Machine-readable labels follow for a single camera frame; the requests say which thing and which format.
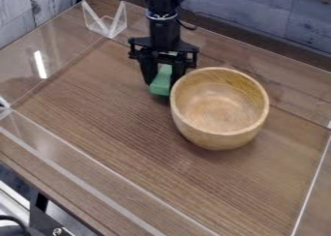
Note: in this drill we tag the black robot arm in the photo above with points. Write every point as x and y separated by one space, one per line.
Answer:
164 25

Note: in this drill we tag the wooden bowl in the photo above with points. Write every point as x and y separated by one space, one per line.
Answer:
220 107

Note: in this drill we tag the black table leg bracket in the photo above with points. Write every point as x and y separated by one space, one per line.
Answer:
40 221

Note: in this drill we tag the green rectangular stick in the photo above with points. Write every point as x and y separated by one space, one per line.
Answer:
159 86

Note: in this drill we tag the clear acrylic front wall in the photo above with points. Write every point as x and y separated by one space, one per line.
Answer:
97 195

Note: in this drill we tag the clear acrylic corner bracket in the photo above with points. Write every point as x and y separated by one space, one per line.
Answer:
107 26

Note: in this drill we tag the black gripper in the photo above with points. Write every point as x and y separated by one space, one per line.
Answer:
141 49

